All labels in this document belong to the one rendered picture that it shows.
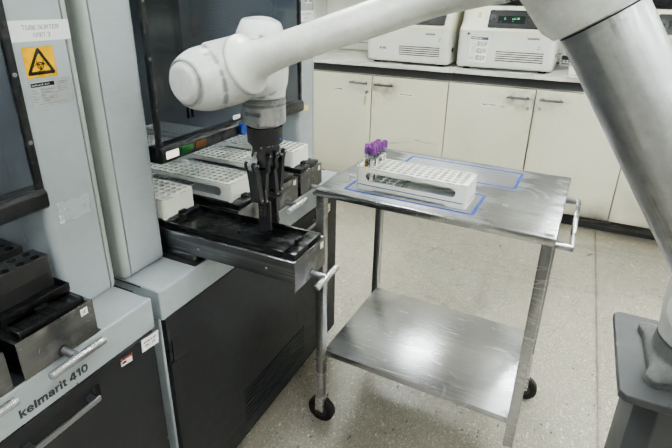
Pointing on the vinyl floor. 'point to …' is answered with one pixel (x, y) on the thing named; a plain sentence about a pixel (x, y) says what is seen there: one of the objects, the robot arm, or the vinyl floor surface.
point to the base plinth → (609, 226)
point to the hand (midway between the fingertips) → (268, 212)
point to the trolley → (373, 336)
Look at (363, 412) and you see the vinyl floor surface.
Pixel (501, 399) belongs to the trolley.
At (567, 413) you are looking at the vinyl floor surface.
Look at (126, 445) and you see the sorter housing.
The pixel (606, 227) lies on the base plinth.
